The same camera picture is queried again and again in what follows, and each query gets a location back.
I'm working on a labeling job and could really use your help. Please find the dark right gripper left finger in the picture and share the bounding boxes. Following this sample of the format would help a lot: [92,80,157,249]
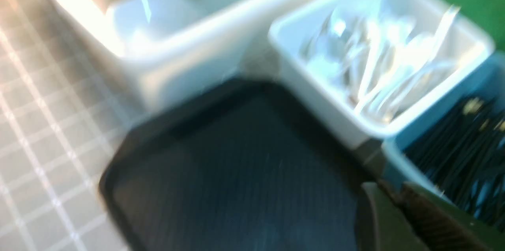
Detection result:
[355,182,428,251]

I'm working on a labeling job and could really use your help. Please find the large white plastic tub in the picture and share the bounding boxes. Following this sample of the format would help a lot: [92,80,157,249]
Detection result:
[51,0,310,112]

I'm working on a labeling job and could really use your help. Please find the stacked white square dishes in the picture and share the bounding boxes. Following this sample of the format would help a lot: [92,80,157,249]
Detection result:
[105,0,207,56]

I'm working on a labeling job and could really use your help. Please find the pile of black chopsticks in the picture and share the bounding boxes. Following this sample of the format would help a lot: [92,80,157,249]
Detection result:
[402,95,504,233]

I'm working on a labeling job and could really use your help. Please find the black serving tray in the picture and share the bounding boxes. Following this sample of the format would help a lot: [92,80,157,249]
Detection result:
[99,79,370,251]

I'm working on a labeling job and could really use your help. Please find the pile of white spoons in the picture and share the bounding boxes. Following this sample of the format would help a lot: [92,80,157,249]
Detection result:
[299,5,460,124]

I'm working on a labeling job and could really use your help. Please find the blue chopstick bin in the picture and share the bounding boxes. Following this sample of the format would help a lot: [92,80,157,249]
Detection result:
[381,52,505,228]

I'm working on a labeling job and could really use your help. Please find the white spoon bin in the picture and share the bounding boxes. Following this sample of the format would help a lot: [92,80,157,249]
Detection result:
[268,0,495,150]

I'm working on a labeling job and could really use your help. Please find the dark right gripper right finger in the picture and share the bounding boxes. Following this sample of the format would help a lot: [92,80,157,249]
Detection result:
[399,182,505,251]

